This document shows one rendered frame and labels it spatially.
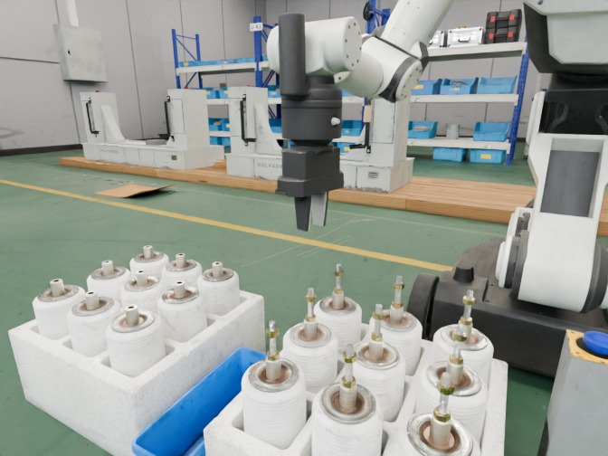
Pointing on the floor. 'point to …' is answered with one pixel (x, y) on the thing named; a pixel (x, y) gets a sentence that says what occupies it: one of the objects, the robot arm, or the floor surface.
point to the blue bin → (195, 410)
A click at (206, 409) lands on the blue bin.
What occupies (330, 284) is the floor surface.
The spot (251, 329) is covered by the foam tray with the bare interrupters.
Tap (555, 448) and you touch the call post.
